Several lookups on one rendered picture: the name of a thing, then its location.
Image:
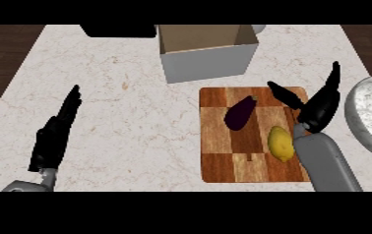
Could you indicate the grey metal bowl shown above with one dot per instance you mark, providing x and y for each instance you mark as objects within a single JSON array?
[{"x": 361, "y": 113}]

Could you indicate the pale grey round object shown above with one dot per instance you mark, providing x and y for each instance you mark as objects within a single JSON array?
[{"x": 259, "y": 28}]

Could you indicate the checkered wooden cutting board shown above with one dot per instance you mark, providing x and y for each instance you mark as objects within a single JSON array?
[{"x": 233, "y": 146}]

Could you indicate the open cardboard box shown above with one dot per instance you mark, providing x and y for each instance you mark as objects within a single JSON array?
[{"x": 209, "y": 52}]

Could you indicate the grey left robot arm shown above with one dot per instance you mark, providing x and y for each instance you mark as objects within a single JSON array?
[{"x": 35, "y": 182}]

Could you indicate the black appliance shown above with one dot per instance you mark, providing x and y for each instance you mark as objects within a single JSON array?
[{"x": 119, "y": 30}]

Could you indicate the dark purple eggplant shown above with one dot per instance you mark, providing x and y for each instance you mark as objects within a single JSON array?
[{"x": 240, "y": 112}]

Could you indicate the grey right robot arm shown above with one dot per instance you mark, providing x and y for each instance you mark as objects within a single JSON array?
[{"x": 323, "y": 161}]

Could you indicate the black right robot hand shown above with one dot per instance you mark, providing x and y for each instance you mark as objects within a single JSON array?
[{"x": 320, "y": 108}]

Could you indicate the yellow lemon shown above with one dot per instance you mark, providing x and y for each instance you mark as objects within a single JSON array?
[{"x": 281, "y": 143}]

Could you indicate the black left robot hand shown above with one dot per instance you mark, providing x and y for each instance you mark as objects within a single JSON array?
[{"x": 54, "y": 131}]

